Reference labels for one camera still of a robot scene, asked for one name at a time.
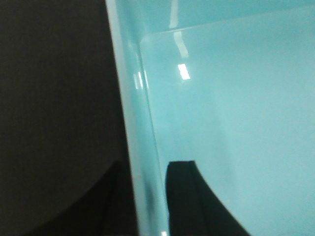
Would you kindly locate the light blue plastic bin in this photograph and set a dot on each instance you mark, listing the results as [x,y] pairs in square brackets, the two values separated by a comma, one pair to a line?
[230,85]

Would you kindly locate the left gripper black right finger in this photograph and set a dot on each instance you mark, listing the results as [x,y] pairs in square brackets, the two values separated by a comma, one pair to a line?
[194,210]

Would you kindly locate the black conveyor belt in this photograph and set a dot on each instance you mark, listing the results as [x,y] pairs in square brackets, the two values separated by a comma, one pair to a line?
[59,107]

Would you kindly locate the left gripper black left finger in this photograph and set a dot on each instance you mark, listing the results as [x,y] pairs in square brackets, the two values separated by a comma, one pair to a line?
[107,209]

